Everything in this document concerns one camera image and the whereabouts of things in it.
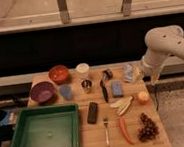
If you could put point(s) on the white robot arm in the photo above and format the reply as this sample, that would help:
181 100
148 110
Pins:
161 43

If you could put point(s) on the blue sponge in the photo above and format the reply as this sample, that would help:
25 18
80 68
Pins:
117 90

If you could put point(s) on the bunch of dark grapes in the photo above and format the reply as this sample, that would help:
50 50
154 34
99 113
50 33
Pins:
150 129

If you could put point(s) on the red bowl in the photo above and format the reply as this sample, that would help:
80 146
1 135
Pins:
59 74

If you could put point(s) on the small metal cup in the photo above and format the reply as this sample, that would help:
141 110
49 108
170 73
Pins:
87 85

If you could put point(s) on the blue heart-shaped object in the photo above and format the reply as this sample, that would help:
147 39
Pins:
65 91

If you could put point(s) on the yellow orange fruit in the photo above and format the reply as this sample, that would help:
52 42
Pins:
142 97

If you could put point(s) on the orange carrot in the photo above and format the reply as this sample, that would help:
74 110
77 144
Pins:
122 125

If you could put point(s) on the purple bowl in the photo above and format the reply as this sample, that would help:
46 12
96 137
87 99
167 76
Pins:
42 92

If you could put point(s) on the silver fork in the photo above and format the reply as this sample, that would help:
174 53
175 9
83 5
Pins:
105 120

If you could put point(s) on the green plastic tray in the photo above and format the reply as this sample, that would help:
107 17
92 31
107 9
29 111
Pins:
48 126

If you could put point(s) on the clear plastic wrapper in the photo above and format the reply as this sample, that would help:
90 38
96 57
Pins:
127 72

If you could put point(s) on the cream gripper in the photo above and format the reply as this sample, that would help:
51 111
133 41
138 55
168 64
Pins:
153 74

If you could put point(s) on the black eraser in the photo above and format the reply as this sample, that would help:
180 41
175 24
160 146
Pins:
92 113

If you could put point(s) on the sliced banana peel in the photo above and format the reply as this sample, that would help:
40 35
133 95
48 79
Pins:
122 105

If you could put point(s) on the white cup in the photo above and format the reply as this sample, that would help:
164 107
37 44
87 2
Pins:
83 70

